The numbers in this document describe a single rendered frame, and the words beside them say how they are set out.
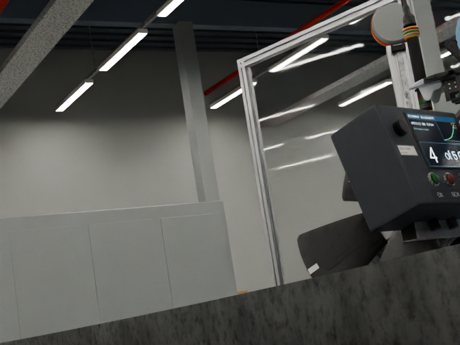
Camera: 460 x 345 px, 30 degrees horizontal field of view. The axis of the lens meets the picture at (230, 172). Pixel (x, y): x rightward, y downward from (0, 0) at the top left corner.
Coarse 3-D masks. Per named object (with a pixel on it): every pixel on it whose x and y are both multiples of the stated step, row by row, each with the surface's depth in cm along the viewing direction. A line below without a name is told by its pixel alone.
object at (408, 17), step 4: (404, 8) 236; (408, 8) 236; (404, 12) 236; (408, 12) 236; (404, 16) 235; (408, 16) 235; (412, 16) 235; (404, 20) 235; (408, 20) 234; (412, 20) 234; (404, 24) 235; (408, 24) 238; (412, 24) 237; (416, 24) 236
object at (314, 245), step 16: (336, 224) 241; (352, 224) 239; (304, 240) 246; (320, 240) 243; (336, 240) 240; (352, 240) 238; (368, 240) 237; (384, 240) 236; (304, 256) 244; (320, 256) 241; (336, 256) 239; (352, 256) 238; (368, 256) 236; (320, 272) 240
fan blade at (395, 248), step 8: (400, 232) 223; (392, 240) 221; (400, 240) 221; (424, 240) 221; (432, 240) 222; (392, 248) 219; (400, 248) 218; (408, 248) 218; (416, 248) 218; (424, 248) 219; (432, 248) 219; (384, 256) 217; (392, 256) 217; (400, 256) 217
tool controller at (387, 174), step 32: (352, 128) 147; (384, 128) 142; (416, 128) 149; (448, 128) 157; (352, 160) 147; (384, 160) 142; (416, 160) 143; (448, 160) 151; (384, 192) 142; (416, 192) 138; (448, 192) 145; (384, 224) 142; (448, 224) 154
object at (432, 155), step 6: (420, 144) 147; (426, 144) 148; (432, 144) 149; (426, 150) 147; (432, 150) 148; (426, 156) 146; (432, 156) 147; (438, 156) 149; (432, 162) 146; (438, 162) 148
